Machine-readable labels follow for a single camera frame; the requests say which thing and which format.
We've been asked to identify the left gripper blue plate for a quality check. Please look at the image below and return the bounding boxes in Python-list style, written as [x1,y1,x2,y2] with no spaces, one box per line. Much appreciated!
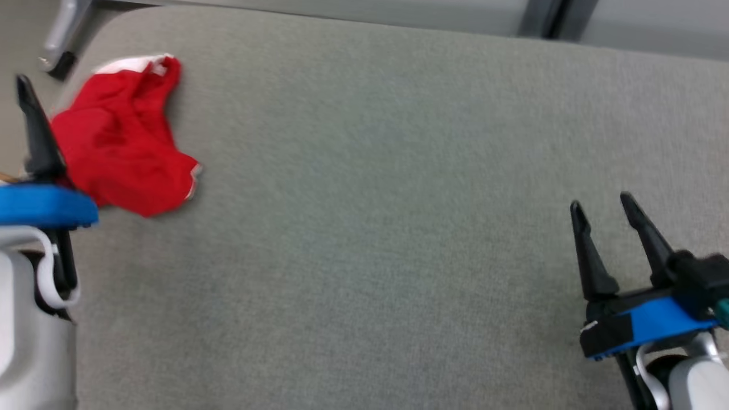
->
[0,73,99,230]

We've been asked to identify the grey metal leg with caster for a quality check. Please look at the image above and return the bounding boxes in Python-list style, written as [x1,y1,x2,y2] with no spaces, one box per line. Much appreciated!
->
[38,0,95,79]

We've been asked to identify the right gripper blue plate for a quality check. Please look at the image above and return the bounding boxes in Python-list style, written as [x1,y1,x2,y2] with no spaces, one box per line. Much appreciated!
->
[569,191,719,362]

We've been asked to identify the grey fabric upholstered surface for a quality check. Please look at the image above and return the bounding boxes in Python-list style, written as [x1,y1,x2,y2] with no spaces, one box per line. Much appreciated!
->
[51,5,729,410]

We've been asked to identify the red shorts with white trim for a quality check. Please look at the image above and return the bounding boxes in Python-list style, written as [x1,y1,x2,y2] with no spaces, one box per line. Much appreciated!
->
[50,54,201,218]

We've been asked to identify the grey partition post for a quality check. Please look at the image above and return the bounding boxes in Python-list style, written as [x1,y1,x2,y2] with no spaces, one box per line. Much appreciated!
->
[519,0,600,40]

